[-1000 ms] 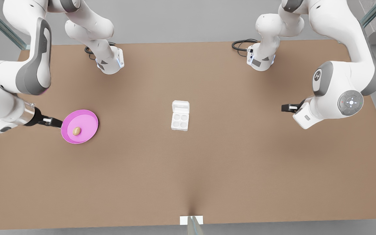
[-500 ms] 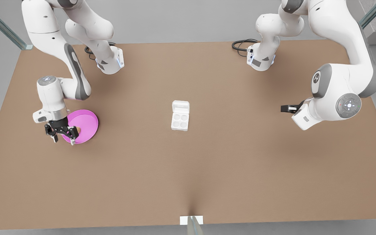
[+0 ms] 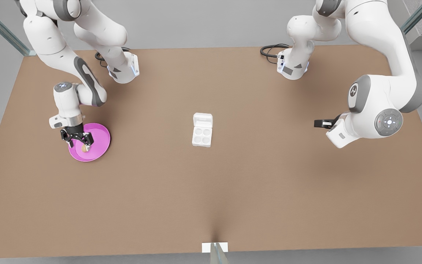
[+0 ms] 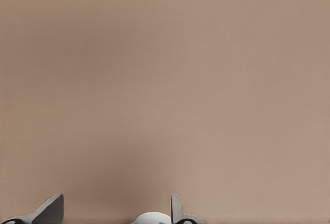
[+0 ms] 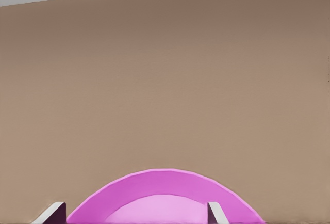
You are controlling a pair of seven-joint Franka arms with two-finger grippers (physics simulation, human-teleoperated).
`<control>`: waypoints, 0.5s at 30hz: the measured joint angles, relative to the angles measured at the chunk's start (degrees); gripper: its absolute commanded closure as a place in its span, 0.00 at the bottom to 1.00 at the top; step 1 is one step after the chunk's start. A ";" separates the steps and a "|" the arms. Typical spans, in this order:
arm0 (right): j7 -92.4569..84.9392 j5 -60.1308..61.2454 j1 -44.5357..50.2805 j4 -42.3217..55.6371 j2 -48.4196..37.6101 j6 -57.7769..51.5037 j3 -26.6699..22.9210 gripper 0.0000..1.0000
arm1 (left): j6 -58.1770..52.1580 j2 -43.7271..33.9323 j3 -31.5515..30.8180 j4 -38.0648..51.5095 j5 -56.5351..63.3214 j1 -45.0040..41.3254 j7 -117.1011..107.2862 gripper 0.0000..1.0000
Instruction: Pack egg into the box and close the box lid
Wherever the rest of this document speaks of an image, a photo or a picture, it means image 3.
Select white egg box base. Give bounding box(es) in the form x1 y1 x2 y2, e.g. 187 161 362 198
192 126 213 148

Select round pink plate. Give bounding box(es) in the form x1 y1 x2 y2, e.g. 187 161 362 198
68 123 111 162

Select black cable loop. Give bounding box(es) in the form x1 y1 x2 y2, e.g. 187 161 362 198
95 47 131 69
260 44 290 65

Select silver frame post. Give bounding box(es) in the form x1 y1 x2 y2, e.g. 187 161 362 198
401 0 422 34
201 242 229 264
0 0 36 57

